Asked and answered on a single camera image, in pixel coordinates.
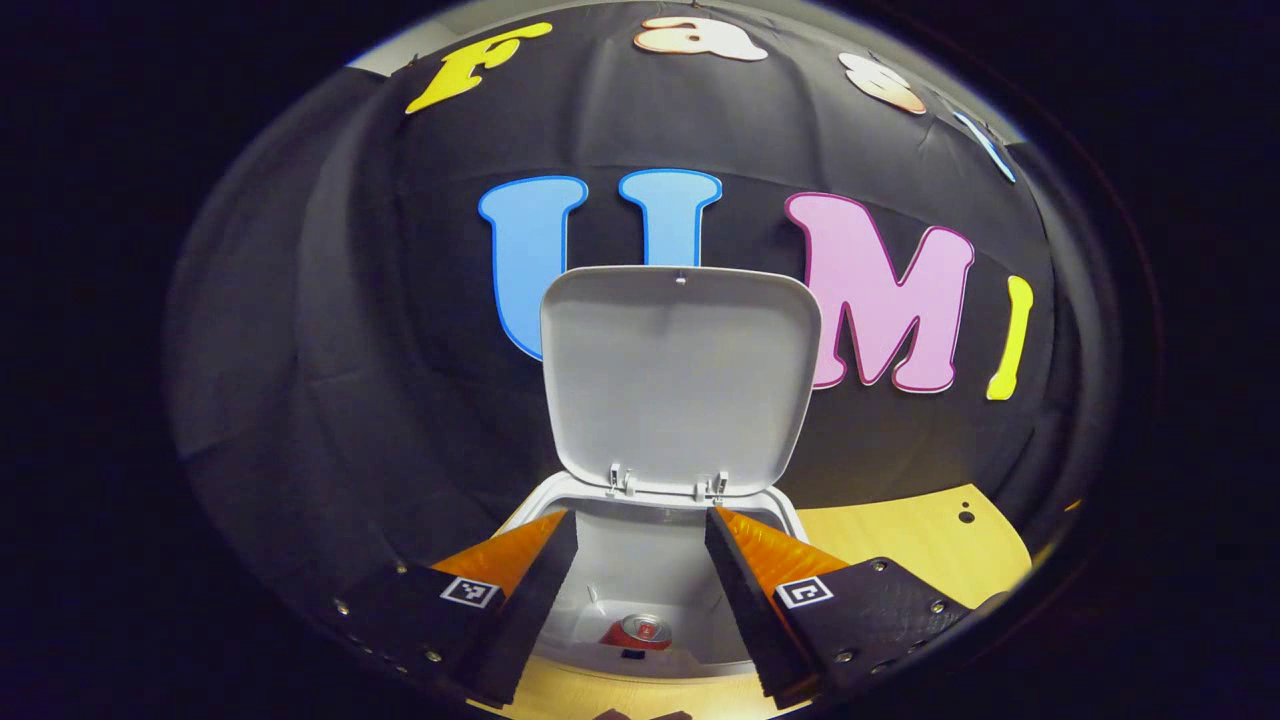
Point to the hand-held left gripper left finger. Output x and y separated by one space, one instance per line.
530 610

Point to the white desktop garbage bin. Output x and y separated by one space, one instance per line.
680 370

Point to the black backdrop cloth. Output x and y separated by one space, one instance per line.
350 350

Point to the red pop can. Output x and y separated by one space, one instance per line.
640 632

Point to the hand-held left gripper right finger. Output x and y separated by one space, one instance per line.
750 620

